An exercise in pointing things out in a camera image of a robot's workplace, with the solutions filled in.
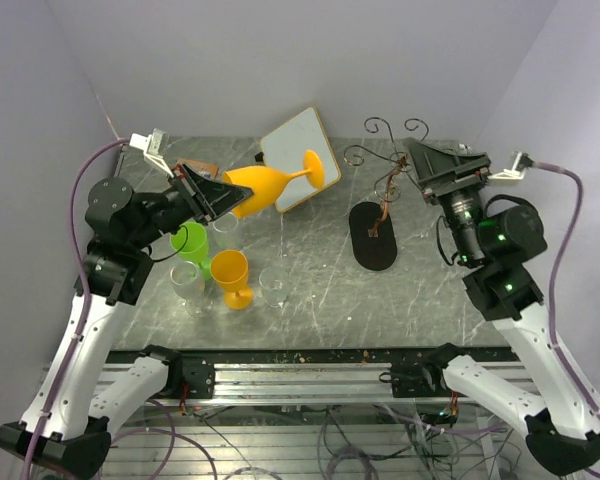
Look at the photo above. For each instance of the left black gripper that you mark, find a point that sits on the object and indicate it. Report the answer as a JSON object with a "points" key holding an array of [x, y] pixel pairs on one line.
{"points": [[211, 198]]}

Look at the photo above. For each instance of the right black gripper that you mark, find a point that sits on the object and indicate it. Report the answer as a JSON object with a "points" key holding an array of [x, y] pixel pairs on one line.
{"points": [[457, 170]]}

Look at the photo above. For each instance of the clear wine glass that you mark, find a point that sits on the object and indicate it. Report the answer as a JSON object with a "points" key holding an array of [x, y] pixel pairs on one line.
{"points": [[189, 284], [226, 232]]}

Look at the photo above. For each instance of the green plastic wine glass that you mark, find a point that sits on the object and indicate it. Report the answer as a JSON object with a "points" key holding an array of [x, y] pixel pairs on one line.
{"points": [[192, 245]]}

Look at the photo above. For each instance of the orange plastic wine glass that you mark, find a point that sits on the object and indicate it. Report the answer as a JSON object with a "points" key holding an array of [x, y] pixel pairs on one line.
{"points": [[230, 270]]}

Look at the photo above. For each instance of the clear wine glass front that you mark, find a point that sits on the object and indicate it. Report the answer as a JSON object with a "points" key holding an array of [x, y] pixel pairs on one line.
{"points": [[189, 284]]}

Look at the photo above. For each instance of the clear ribbed glass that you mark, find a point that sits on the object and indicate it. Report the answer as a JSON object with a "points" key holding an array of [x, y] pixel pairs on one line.
{"points": [[275, 285]]}

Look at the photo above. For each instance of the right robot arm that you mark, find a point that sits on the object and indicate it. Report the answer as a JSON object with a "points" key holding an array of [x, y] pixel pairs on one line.
{"points": [[560, 423]]}

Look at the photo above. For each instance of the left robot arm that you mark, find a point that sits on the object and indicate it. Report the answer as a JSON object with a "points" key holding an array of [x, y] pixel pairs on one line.
{"points": [[69, 427]]}

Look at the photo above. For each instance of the black oval rack base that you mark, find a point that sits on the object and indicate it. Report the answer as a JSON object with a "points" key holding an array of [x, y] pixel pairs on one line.
{"points": [[374, 254]]}

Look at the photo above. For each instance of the copper wire glass rack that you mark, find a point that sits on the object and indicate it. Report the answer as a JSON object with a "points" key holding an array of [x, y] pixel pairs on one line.
{"points": [[384, 187]]}

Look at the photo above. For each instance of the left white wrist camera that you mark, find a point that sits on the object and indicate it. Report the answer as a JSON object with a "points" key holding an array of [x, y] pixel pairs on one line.
{"points": [[153, 148]]}

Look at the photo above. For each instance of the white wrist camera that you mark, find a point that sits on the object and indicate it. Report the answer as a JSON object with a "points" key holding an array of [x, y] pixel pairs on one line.
{"points": [[521, 163], [153, 148]]}

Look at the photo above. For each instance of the small whiteboard yellow frame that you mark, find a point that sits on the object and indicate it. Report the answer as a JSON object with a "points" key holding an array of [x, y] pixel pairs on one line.
{"points": [[284, 149]]}

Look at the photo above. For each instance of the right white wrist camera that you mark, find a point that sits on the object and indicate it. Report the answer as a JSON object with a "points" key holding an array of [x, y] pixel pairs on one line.
{"points": [[521, 163]]}

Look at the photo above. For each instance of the aluminium rail frame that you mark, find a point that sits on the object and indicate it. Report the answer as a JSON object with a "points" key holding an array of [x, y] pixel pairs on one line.
{"points": [[290, 384]]}

